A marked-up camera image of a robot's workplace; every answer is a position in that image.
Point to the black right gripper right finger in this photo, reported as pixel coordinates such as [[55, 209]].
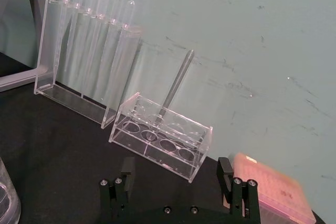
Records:
[[226, 184]]

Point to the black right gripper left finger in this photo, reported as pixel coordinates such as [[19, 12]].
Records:
[[127, 182]]

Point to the low clear acrylic holed rack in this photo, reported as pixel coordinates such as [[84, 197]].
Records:
[[157, 153]]

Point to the black table cloth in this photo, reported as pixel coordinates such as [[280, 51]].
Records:
[[60, 150]]

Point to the grey metal rod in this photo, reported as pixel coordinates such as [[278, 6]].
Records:
[[175, 82]]

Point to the clear round plastic container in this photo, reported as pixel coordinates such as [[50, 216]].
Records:
[[8, 195]]

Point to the tall clear acrylic tube rack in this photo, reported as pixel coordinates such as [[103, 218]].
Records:
[[46, 58]]

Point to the pale wall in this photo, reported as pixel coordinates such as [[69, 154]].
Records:
[[249, 37]]

